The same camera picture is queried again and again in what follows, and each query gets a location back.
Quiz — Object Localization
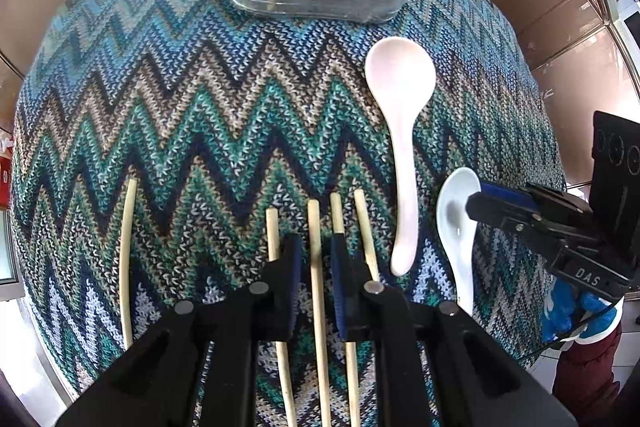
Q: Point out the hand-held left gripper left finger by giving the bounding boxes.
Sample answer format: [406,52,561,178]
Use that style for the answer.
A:
[55,233,304,427]

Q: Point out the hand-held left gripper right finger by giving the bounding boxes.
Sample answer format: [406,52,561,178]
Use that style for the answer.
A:
[329,232,581,427]

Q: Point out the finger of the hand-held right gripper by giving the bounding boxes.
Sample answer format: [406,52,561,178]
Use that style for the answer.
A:
[479,181,593,218]
[466,193,566,270]

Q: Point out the white ceramic spoon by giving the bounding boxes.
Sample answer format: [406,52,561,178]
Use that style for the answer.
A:
[435,167,483,314]

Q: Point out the person's right hand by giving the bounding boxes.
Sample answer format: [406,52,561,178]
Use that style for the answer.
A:
[542,279,619,345]

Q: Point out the dark red pants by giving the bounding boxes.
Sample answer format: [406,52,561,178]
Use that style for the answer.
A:
[552,322,623,408]

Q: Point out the zigzag knitted cloth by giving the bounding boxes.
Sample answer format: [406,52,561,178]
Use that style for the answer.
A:
[10,0,568,427]

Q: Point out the black cable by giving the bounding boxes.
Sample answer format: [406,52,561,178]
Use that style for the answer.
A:
[515,302,617,360]

